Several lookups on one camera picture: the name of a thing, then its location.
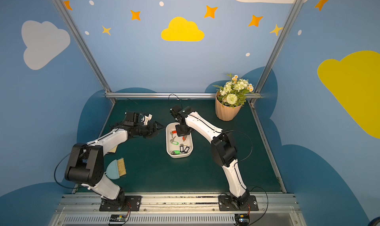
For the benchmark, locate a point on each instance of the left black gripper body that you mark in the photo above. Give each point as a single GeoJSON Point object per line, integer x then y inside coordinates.
{"type": "Point", "coordinates": [151, 129]}

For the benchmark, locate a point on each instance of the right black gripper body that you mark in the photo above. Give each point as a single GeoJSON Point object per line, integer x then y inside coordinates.
{"type": "Point", "coordinates": [182, 129]}

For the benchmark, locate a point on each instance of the light green tag key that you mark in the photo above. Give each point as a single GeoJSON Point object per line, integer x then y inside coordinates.
{"type": "Point", "coordinates": [173, 142]}

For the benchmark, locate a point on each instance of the white oval storage box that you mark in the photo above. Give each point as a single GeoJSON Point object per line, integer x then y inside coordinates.
{"type": "Point", "coordinates": [170, 147]}

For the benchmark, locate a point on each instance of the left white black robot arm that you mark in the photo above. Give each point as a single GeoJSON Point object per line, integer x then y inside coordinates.
{"type": "Point", "coordinates": [86, 160]}

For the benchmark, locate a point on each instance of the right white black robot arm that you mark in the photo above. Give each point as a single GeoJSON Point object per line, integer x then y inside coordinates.
{"type": "Point", "coordinates": [223, 149]}

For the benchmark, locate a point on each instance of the bright green tag key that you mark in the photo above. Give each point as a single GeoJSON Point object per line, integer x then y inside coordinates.
{"type": "Point", "coordinates": [175, 152]}

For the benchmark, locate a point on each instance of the pink ribbed flower pot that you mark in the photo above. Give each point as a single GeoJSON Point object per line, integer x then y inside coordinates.
{"type": "Point", "coordinates": [223, 112]}

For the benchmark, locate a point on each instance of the blue brush with bristles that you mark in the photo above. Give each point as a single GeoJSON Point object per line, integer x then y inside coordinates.
{"type": "Point", "coordinates": [116, 169]}

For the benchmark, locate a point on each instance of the white green artificial flowers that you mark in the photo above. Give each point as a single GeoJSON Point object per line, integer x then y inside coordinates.
{"type": "Point", "coordinates": [233, 92]}

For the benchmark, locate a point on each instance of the left green circuit board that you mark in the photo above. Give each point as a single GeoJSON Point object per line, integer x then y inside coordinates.
{"type": "Point", "coordinates": [118, 218]}

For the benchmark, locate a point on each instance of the green circuit board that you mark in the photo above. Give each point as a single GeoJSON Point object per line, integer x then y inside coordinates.
{"type": "Point", "coordinates": [118, 218]}
{"type": "Point", "coordinates": [242, 219]}

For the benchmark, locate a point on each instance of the right green circuit board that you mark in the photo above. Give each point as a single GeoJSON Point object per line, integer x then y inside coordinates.
{"type": "Point", "coordinates": [242, 219]}

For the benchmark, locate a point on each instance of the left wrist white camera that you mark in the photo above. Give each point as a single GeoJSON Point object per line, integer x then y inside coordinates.
{"type": "Point", "coordinates": [144, 119]}

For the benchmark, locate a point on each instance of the rear aluminium frame bar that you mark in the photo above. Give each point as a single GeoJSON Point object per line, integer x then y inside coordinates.
{"type": "Point", "coordinates": [141, 95]}

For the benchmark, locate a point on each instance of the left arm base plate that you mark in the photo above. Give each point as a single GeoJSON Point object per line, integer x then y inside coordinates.
{"type": "Point", "coordinates": [128, 203]}

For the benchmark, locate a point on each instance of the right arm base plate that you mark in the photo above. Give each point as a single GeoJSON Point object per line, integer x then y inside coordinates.
{"type": "Point", "coordinates": [227, 203]}

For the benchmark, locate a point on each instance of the front aluminium rail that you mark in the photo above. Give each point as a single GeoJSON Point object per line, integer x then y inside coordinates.
{"type": "Point", "coordinates": [178, 209]}

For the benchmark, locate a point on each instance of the left aluminium frame post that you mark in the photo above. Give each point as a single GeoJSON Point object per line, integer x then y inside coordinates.
{"type": "Point", "coordinates": [71, 25]}

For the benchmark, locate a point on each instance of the aluminium frame post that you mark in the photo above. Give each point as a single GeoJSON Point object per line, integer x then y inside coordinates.
{"type": "Point", "coordinates": [287, 26]}
{"type": "Point", "coordinates": [71, 25]}

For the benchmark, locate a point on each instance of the right aluminium frame post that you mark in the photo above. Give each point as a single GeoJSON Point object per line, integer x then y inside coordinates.
{"type": "Point", "coordinates": [287, 26]}

